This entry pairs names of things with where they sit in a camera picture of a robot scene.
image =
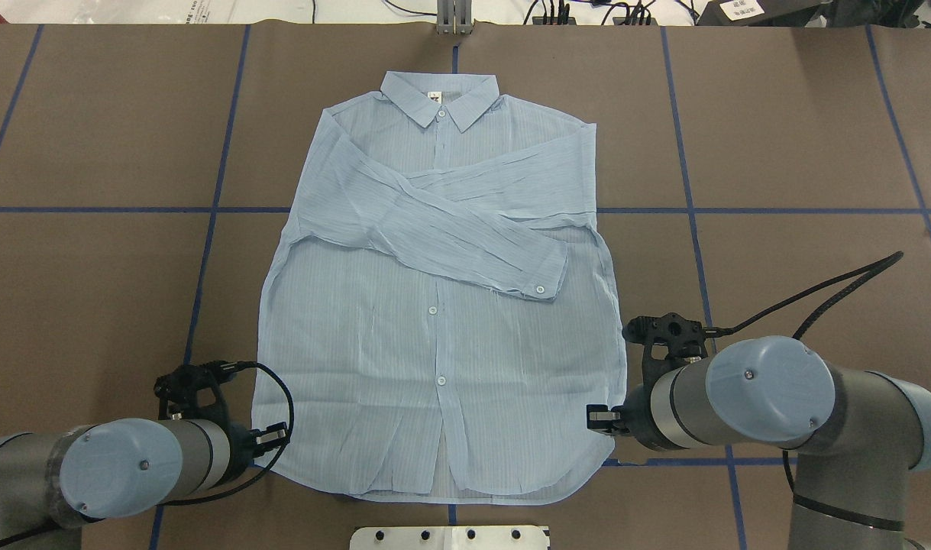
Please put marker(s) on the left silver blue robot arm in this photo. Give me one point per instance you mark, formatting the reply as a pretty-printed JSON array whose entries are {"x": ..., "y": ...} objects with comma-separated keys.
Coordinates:
[{"x": 53, "y": 485}]

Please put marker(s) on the wrist black camera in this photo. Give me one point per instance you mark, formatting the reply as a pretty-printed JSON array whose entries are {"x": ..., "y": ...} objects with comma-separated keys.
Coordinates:
[
  {"x": 193, "y": 392},
  {"x": 668, "y": 343}
]

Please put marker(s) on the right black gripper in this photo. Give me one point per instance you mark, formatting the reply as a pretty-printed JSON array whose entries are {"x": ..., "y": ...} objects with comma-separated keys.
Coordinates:
[{"x": 638, "y": 425}]

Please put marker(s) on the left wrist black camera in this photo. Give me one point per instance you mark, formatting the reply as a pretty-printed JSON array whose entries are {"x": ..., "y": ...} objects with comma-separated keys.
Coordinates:
[{"x": 193, "y": 392}]

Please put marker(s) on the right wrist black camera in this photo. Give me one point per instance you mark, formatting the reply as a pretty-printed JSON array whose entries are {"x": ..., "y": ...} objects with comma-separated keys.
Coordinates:
[{"x": 668, "y": 343}]

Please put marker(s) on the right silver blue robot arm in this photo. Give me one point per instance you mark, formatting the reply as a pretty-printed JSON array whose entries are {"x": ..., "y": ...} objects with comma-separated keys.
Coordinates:
[{"x": 858, "y": 435}]

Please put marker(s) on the light blue button-up shirt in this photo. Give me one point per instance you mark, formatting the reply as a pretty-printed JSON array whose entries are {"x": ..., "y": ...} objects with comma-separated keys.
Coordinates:
[{"x": 441, "y": 304}]

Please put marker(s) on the aluminium frame post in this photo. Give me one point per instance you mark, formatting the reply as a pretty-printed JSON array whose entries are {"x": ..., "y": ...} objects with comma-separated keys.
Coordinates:
[{"x": 454, "y": 17}]

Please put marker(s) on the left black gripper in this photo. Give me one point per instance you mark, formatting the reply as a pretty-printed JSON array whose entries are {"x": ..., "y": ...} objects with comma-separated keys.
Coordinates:
[{"x": 240, "y": 448}]

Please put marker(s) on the white pedestal base plate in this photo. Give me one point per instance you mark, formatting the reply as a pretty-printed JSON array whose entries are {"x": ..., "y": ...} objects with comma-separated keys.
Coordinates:
[{"x": 452, "y": 537}]

